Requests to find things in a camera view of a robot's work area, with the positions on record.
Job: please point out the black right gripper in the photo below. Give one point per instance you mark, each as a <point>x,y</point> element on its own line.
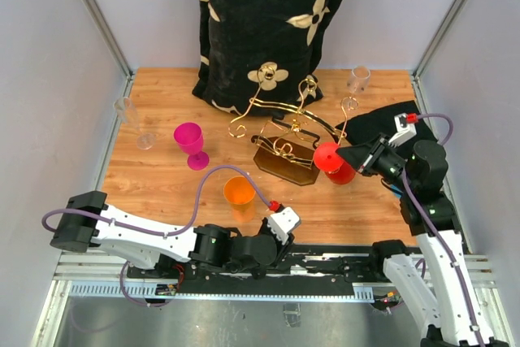
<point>363,158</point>

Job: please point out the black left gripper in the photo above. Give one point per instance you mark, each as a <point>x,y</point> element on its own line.
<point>283,249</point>

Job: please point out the red wine glass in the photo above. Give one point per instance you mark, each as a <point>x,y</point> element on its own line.
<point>327,160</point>

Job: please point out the gold wire wine glass rack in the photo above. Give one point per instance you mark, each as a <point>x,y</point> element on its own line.
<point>285,148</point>

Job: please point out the orange wine glass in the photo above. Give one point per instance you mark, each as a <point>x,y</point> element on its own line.
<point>240,195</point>

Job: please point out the clear wine glass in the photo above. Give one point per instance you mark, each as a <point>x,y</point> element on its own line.
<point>127,114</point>
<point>358,80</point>

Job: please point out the magenta wine glass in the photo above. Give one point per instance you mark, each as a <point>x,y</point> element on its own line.
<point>189,137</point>

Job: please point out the clear wine glass front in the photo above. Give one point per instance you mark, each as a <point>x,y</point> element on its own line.
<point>127,114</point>

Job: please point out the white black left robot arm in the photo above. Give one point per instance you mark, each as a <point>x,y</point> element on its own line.
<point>89,222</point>

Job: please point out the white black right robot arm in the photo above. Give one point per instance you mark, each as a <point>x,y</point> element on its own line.
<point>445,308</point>

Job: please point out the black folded cloth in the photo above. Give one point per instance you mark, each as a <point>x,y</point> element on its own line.
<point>366,127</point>

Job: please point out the black floral patterned pillow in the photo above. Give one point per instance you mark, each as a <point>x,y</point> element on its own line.
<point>260,47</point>

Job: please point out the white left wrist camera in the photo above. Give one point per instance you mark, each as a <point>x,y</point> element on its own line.
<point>283,220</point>

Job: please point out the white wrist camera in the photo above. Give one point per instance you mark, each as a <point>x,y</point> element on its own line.
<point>283,220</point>
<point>405,129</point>

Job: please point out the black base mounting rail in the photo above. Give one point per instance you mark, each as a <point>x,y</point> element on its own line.
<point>300,271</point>

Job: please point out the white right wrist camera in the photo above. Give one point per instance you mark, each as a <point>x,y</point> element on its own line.
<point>405,129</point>

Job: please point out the right aluminium frame post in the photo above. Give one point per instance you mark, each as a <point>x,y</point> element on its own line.
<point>441,32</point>

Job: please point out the aluminium frame post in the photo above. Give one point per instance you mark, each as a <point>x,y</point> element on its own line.
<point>441,32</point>
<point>108,36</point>

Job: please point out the left aluminium frame post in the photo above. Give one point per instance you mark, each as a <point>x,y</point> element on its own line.
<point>108,36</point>

